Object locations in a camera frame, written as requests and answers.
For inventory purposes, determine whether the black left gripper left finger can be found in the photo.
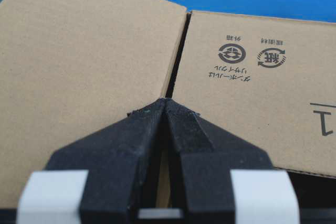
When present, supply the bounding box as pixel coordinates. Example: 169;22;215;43
17;99;165;223

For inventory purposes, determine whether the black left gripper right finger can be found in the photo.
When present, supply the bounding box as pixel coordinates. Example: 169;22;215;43
165;99;299;223

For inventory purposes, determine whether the brown cardboard box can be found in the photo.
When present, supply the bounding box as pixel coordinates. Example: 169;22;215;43
1;0;335;208

